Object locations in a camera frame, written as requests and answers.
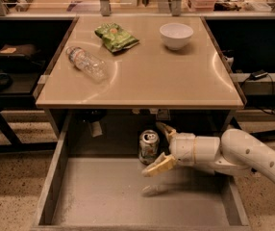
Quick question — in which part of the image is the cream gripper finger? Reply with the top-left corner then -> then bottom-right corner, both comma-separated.
141,153 -> 176,177
156,121 -> 176,141

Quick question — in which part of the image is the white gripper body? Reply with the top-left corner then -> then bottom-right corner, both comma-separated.
169,133 -> 195,164

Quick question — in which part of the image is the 7up soda can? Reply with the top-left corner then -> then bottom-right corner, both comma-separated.
138,130 -> 160,165

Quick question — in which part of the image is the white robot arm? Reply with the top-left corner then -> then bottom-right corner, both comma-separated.
142,122 -> 275,183

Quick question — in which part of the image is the open grey drawer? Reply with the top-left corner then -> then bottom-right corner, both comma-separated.
30,113 -> 251,231

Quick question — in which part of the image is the beige counter cabinet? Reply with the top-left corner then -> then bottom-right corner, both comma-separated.
37,14 -> 246,131

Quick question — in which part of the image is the white paper tag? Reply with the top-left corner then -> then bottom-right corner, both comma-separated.
89,121 -> 103,138

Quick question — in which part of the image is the white bowl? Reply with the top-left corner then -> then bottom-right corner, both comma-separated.
160,23 -> 193,50

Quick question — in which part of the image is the clear plastic water bottle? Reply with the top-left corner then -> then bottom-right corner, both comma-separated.
65,46 -> 108,82

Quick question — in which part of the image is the green chip bag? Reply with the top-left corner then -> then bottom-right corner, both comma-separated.
94,23 -> 139,53

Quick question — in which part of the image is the black power adapter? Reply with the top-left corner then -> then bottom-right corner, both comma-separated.
249,70 -> 268,80

